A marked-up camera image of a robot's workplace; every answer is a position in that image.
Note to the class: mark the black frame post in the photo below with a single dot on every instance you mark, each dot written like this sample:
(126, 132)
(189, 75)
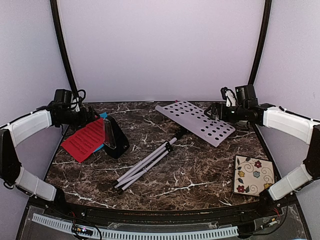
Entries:
(61, 44)
(261, 41)

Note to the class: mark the white music stand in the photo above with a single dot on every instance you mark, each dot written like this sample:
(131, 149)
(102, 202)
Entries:
(192, 119)

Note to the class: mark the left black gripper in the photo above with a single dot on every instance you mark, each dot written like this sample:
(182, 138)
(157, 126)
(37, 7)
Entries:
(85, 120)

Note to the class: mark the right black frame post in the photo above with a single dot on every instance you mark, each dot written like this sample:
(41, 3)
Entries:
(261, 41)

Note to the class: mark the blue sheet music paper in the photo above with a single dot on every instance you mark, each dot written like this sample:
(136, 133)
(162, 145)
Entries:
(104, 116)

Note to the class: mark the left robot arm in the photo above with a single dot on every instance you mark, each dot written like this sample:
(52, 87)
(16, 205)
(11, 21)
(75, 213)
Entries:
(12, 171)

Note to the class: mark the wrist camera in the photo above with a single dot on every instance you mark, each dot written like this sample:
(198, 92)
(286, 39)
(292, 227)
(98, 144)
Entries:
(243, 96)
(69, 100)

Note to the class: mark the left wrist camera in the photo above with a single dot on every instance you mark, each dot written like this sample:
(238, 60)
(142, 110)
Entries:
(69, 100)

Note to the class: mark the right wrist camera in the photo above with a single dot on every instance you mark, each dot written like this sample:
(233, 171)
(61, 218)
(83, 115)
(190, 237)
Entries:
(243, 96)

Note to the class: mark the left black frame post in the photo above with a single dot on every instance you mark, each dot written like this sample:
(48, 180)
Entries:
(61, 44)

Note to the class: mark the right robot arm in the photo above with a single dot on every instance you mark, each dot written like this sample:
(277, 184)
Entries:
(270, 116)

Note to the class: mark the red sheet music paper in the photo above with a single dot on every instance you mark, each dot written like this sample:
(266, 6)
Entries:
(85, 141)

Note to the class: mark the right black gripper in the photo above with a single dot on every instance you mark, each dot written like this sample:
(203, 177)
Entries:
(215, 106)

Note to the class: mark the floral ceramic tile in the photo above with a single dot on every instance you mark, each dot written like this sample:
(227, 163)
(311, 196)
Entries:
(252, 175)

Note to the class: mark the white slotted cable duct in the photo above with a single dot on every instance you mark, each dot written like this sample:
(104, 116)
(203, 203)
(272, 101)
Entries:
(119, 231)

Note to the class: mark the pale green bowl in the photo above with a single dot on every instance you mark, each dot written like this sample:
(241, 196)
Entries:
(242, 123)

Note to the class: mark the black metronome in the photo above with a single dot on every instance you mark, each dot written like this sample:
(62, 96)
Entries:
(116, 143)

